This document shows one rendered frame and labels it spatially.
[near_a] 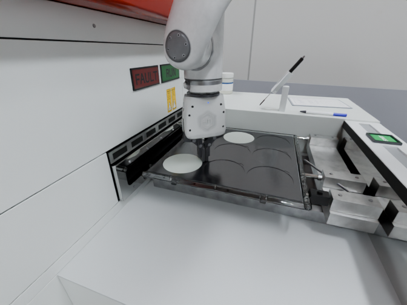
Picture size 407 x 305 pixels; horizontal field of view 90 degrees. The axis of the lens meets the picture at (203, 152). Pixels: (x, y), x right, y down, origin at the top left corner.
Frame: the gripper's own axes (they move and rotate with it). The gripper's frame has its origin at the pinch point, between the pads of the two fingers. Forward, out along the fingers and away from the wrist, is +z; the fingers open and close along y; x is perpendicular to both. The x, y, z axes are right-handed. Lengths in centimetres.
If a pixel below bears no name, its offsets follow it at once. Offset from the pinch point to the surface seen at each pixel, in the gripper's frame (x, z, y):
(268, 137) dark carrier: 7.5, 2.2, 25.7
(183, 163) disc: -0.6, 2.0, -5.5
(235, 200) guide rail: -10.6, 8.7, 4.5
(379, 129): -10.3, -3.8, 48.6
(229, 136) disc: 12.2, 2.1, 13.4
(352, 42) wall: 80, -28, 145
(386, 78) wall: 60, -5, 164
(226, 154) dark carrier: 0.9, 2.1, 7.2
